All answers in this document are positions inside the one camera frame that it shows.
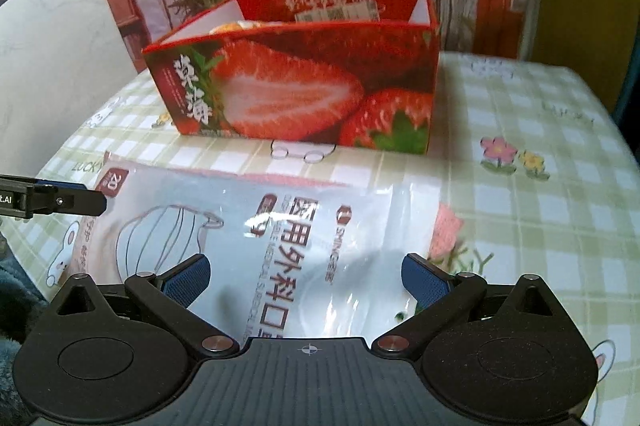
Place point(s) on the dark teal fleece cloth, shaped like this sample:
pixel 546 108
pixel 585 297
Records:
pixel 17 306

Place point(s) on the pink knitted cloth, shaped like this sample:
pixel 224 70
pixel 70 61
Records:
pixel 450 228

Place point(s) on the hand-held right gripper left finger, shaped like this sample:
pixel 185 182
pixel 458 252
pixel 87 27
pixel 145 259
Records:
pixel 187 280

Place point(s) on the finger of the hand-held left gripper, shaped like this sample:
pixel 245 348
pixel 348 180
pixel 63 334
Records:
pixel 60 183
pixel 70 202

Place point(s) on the orange printed packet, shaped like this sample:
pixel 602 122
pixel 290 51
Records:
pixel 235 26

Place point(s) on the red strawberry print cardboard box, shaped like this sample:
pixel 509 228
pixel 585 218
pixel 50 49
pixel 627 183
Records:
pixel 300 91

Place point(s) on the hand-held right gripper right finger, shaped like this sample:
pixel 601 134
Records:
pixel 427 280

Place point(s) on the green checked floral tablecloth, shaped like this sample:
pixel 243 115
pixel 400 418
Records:
pixel 530 216

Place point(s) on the large face mask packet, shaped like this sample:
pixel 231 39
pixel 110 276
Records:
pixel 280 236

